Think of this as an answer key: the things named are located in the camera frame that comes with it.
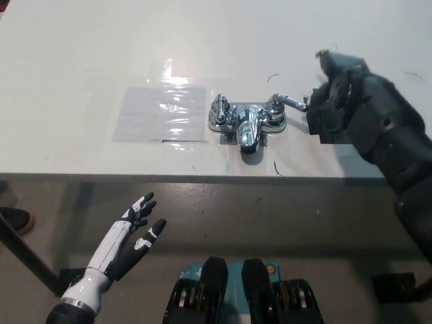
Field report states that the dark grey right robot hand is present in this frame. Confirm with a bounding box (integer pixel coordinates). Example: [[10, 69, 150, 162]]
[[315, 49, 427, 159]]

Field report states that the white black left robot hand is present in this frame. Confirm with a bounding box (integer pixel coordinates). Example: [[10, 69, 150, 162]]
[[59, 191, 167, 312]]

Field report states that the chrome two-handle faucet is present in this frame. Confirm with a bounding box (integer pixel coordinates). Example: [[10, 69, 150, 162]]
[[207, 93, 308, 153]]

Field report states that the black table leg with foot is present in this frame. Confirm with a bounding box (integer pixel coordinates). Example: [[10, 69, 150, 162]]
[[0, 214, 87, 298]]

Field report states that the black shoe tan sole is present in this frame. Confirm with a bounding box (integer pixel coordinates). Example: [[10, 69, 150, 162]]
[[0, 207, 36, 236]]

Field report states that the grey taped plastic sheet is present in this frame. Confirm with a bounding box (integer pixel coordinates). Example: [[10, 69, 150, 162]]
[[111, 86, 207, 143]]

